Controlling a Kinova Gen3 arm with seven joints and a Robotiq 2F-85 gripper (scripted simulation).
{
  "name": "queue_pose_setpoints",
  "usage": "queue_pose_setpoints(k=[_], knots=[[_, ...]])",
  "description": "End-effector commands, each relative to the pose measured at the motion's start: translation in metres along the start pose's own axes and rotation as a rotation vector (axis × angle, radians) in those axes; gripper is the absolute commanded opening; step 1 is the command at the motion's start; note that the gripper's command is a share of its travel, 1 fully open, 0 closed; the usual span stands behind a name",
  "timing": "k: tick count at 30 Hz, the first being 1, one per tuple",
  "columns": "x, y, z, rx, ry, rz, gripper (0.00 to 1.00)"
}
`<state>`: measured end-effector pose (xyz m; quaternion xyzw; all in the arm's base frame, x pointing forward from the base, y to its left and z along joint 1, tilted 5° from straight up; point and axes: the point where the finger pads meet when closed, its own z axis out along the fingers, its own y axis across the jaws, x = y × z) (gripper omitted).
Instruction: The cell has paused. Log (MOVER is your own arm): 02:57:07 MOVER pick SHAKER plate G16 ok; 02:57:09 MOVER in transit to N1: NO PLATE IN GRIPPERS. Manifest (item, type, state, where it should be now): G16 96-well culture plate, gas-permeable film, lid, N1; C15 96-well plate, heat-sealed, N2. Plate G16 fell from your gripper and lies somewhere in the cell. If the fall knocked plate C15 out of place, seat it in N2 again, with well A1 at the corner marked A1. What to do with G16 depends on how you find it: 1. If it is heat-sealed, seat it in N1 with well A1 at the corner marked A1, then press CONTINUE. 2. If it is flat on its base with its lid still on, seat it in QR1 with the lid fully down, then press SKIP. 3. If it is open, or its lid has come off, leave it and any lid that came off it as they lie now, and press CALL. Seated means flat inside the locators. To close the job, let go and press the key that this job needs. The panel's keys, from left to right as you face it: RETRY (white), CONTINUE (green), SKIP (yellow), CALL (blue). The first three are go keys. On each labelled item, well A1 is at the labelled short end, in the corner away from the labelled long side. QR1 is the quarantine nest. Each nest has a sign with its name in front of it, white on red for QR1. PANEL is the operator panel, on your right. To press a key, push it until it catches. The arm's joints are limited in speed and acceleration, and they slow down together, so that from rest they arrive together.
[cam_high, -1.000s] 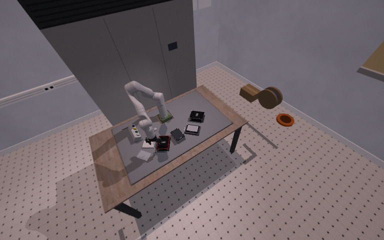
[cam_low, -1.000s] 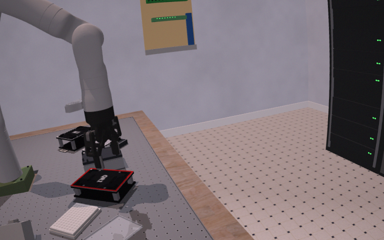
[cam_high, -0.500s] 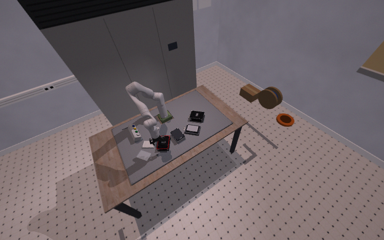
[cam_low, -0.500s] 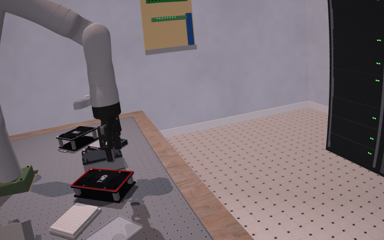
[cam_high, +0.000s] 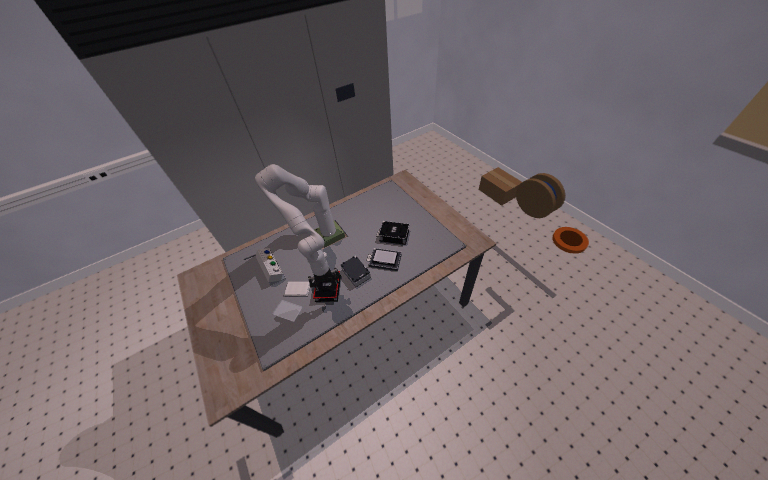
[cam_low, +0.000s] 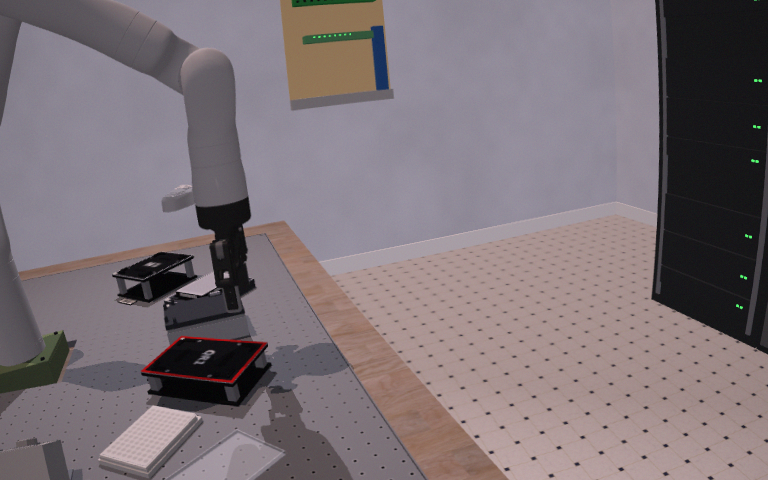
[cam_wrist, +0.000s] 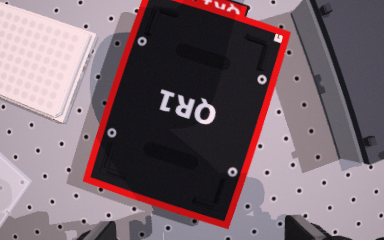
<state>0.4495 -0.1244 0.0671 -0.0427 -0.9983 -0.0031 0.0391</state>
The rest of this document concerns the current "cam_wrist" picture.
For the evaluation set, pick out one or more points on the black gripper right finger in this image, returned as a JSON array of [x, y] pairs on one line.
[[298, 228]]

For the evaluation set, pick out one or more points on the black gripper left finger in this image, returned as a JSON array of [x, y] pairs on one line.
[[104, 230]]

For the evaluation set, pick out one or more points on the clear plastic plate lid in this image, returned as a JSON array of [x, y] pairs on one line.
[[13, 184]]

